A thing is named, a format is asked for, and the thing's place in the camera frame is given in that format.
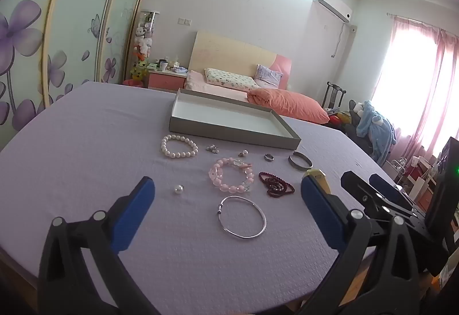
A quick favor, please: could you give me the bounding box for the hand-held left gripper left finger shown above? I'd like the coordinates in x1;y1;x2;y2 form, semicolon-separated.
38;176;162;315

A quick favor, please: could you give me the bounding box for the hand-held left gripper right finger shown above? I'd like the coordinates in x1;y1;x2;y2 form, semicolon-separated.
300;174;420;315

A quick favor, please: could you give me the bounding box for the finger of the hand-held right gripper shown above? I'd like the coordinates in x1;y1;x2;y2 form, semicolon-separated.
369;174;417;210
341;171;427;227

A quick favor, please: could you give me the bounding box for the yellow bangle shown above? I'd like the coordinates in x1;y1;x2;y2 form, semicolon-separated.
303;169;330;192

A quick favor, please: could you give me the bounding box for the dark red bead bracelet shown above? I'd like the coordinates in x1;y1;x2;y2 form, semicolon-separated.
259;172;295;198

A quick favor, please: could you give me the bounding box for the wide grey cuff bangle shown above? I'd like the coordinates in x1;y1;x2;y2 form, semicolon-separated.
289;152;313;171

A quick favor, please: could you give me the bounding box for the thin silver bangle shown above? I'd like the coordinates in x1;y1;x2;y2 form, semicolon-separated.
217;196;267;239

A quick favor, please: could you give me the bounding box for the white pearl bracelet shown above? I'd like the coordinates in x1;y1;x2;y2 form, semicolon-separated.
161;134;199;159

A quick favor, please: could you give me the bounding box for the pink bead bracelet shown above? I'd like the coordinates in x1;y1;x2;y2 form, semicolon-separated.
209;156;254;193

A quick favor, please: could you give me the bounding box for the grey cardboard tray box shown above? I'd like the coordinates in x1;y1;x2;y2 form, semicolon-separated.
169;88;302;151

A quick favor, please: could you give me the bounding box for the blue plush garment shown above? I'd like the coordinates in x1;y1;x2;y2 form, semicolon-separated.
355;100;397;161

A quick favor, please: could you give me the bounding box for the purple tablecloth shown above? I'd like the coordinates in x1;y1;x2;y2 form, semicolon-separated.
0;81;427;315

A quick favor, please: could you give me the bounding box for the dark wooden chair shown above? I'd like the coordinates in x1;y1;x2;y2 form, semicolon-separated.
322;82;347;109

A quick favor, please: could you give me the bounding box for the orange quilt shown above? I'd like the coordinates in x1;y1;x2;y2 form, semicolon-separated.
247;87;330;124

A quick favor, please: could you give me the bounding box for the pink curtain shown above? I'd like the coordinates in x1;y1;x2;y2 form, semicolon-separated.
373;15;459;165

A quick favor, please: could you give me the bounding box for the pink and white nightstand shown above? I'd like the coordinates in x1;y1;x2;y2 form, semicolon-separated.
148;71;188;91

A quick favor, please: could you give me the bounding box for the purple patterned pillow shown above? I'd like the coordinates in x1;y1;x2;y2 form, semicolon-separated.
254;64;284;89

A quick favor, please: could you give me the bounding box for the floral white pillow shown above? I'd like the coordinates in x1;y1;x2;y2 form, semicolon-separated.
204;68;259;92

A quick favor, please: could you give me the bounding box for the clear tube of plush toys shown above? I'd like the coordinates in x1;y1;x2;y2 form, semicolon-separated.
130;10;160;82

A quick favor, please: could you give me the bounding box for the white air conditioner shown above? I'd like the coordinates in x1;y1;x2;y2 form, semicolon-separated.
312;0;352;23

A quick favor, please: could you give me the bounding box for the beige and pink headboard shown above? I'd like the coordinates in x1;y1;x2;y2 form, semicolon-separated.
188;31;293;89

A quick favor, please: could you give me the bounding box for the flower print wardrobe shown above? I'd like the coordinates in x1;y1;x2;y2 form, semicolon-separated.
0;0;162;150

